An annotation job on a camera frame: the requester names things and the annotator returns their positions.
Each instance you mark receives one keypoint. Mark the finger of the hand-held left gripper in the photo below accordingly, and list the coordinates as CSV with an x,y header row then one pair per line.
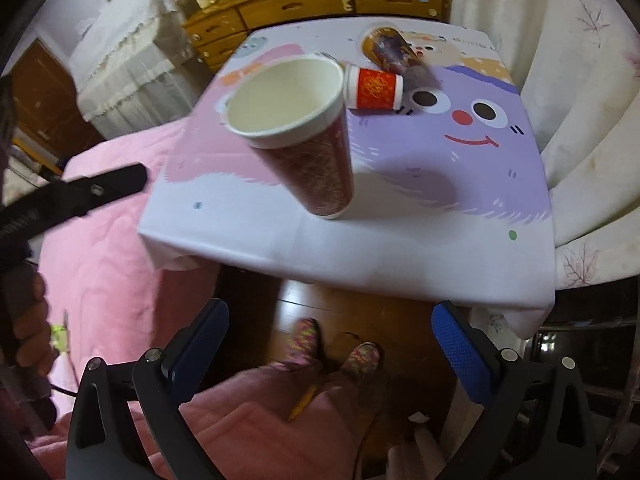
x,y
107,186

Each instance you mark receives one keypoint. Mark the white leaf print curtain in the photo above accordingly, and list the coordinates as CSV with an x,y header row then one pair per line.
x,y
575,110

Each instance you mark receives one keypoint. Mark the dark patterned paper cup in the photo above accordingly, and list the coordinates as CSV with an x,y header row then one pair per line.
x,y
387,50

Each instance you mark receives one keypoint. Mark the person's pink trousered legs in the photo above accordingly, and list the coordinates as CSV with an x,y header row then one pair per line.
x,y
260,425

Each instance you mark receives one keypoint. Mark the pink blanket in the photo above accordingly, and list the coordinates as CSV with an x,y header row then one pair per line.
x,y
110,270

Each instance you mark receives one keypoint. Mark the brown wooden door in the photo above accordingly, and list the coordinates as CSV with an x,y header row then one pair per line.
x,y
40,95

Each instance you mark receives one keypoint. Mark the wooden dresser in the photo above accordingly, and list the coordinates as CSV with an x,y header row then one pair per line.
x,y
300,10

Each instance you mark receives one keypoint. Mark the person's floral slipper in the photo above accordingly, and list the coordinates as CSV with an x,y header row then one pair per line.
x,y
302,341
362,359

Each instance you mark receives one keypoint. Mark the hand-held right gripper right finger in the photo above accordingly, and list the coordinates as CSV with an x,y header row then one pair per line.
x,y
460,355

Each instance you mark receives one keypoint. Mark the cartoon face printed tablecloth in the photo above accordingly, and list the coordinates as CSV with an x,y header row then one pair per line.
x,y
450,185

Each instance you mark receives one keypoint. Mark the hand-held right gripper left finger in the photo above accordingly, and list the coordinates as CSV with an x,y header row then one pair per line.
x,y
200,347

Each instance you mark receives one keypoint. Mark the small red paper cup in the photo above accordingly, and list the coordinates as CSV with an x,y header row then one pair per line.
x,y
372,89

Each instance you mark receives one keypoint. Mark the white lace furniture cover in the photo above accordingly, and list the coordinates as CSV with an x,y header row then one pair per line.
x,y
130,60

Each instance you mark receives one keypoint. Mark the person's right floral slipper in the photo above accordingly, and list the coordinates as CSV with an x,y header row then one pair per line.
x,y
362,359

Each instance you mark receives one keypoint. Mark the large red paper cup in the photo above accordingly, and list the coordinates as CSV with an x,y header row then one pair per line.
x,y
310,160

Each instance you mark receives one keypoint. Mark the person's left floral slipper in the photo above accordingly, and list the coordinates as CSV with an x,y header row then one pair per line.
x,y
302,341

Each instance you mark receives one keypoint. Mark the person's left hand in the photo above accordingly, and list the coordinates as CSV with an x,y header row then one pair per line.
x,y
32,332

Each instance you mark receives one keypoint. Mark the yellow pencil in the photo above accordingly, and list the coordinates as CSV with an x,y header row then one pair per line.
x,y
301,404

